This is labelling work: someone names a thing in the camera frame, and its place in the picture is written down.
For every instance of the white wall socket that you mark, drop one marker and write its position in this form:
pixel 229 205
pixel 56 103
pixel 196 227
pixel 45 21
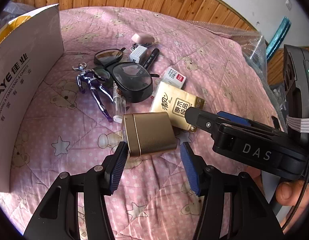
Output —
pixel 289 5

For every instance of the white and pink eraser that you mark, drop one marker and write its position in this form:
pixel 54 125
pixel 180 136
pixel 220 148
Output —
pixel 142 38

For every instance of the pale yellow tissue packet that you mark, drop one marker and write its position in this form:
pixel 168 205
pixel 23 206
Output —
pixel 169 102

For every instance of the white cardboard box yellow inside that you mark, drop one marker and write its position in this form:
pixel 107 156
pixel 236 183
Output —
pixel 24 80

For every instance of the black framed glasses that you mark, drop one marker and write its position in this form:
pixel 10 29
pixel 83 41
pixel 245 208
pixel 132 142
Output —
pixel 132 80

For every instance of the purple and silver action figure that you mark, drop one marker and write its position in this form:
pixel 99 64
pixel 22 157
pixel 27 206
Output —
pixel 90 81

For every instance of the pink bear print blanket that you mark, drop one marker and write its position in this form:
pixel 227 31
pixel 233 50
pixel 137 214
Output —
pixel 69 135

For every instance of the person's right hand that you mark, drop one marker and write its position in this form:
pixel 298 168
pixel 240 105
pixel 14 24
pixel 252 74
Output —
pixel 289 195

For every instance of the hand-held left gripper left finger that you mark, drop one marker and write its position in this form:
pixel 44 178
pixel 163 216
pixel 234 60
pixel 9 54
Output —
pixel 118 170

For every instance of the black marker pen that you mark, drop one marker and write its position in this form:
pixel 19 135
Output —
pixel 150 57

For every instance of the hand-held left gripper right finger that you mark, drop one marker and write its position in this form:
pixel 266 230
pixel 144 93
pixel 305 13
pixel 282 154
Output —
pixel 192 172

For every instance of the white and red staples box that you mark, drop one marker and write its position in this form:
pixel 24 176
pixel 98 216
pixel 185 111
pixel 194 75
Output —
pixel 173 77

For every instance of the gold metal case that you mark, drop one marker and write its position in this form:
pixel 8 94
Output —
pixel 152 135

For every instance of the clear plastic tube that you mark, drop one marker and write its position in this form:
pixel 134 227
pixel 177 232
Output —
pixel 118 105

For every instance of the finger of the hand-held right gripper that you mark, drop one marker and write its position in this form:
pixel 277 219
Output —
pixel 234 118
pixel 202 121

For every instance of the teal metal bars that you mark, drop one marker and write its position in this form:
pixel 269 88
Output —
pixel 278 37

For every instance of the white charger adapter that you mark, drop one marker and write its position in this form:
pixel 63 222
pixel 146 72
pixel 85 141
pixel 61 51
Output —
pixel 139 55

